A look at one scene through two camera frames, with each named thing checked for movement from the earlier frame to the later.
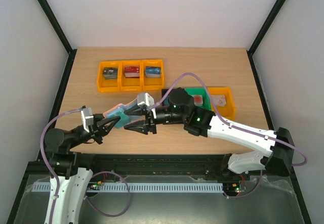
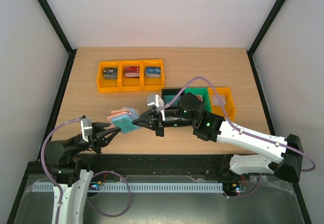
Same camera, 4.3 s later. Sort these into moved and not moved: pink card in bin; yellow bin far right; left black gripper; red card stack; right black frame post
Moved: left black gripper
Not moved: yellow bin far right; pink card in bin; red card stack; right black frame post
